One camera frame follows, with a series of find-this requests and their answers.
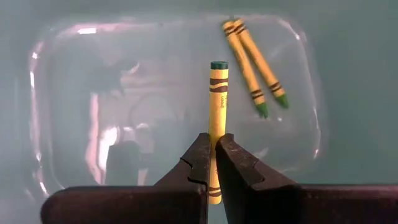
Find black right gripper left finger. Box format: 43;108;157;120
40;133;211;224

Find large teal plastic bin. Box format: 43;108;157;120
0;0;398;224

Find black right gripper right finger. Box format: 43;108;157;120
215;134;398;224

